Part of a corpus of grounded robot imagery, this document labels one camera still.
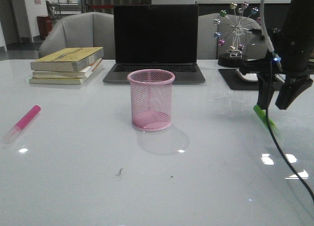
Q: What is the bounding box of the red trash bin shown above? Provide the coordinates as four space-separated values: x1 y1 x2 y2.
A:
37 16 52 39

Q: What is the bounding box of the yellow top book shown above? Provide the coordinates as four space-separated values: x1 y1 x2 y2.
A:
30 47 104 72

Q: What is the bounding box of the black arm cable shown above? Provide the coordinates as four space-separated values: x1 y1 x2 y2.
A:
266 51 314 207

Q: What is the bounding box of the green highlighter pen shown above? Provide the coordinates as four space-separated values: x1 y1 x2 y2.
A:
253 105 280 136

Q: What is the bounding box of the pink mesh pen holder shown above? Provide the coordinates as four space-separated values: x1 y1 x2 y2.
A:
127 69 175 131

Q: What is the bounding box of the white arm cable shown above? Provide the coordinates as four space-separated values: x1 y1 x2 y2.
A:
259 0 276 54

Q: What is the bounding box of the grey right chair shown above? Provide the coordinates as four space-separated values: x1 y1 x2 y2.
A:
197 13 267 60

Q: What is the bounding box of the white middle book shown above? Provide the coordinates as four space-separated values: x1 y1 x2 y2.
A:
32 58 102 78

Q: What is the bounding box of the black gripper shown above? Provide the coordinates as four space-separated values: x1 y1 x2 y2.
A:
239 27 314 110

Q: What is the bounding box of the bottom book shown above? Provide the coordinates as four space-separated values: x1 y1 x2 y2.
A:
28 68 98 85

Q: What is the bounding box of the black mouse pad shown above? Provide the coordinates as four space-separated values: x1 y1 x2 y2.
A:
217 68 287 91

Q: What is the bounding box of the grey laptop computer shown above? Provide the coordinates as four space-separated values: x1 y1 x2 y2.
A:
103 4 206 84

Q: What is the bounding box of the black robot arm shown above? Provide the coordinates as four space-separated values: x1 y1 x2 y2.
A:
239 0 314 110

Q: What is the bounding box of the pink highlighter pen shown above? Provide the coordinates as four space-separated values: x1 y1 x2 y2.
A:
3 105 41 144

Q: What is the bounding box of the white computer mouse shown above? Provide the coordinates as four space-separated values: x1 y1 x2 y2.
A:
235 69 258 83

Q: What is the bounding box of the grey left chair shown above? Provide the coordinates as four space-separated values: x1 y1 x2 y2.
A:
39 12 115 59

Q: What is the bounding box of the grey chair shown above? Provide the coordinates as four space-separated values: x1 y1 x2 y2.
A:
39 12 115 59
197 13 267 60

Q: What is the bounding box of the ferris wheel desk toy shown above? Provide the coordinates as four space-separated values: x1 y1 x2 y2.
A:
213 1 262 68

